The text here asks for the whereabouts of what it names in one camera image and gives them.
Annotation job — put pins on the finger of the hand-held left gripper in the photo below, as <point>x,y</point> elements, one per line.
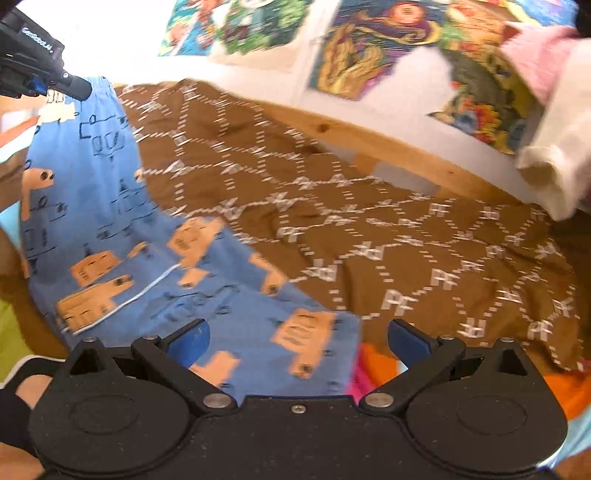
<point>74,85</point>

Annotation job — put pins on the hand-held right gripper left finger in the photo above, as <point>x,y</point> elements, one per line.
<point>189,344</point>

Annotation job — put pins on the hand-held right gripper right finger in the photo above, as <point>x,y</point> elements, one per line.
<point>408,344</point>

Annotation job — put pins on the blue printed pants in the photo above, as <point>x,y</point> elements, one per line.
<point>106,221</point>

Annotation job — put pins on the brown patterned blanket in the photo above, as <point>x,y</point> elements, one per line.
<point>369,217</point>

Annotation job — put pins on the colourful bed sheet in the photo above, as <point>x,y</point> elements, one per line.
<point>565,392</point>

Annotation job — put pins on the person's leg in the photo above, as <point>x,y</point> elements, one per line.
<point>14,420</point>

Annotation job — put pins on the white hanging garment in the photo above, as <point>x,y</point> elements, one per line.
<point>561,161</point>

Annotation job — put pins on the pink cloth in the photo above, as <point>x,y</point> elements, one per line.
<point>540,55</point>

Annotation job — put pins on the orange-haired figure wall poster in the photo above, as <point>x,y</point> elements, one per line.
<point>189,25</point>

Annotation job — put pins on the blond figure wall poster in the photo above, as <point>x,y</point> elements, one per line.
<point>263,27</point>

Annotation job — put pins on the colourful landscape wall poster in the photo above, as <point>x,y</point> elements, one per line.
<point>489,92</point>

